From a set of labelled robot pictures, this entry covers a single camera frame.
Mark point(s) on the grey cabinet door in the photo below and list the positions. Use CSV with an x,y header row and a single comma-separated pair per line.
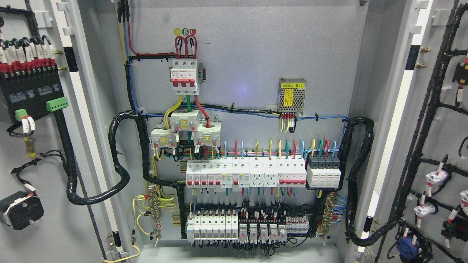
x,y
408,174
67,232

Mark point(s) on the white current transformer group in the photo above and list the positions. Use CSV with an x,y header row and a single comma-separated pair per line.
x,y
186,125

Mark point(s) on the white breaker and socket row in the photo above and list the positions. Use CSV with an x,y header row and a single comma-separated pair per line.
x,y
247,172

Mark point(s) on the metal mesh power supply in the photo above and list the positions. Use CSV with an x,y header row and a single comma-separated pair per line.
x,y
291,95

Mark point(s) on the red white main breaker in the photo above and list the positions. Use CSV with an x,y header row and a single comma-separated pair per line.
x,y
186,75

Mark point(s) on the black surge protector block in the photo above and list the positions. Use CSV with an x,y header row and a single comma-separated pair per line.
x,y
323,173

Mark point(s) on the lower relay terminal row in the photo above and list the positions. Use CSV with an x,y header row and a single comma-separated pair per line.
x,y
244,227

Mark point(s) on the black digital power meter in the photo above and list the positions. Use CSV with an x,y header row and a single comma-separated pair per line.
x,y
29,92

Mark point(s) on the white rotary selector switch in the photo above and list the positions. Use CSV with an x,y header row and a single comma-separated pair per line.
x,y
21,209

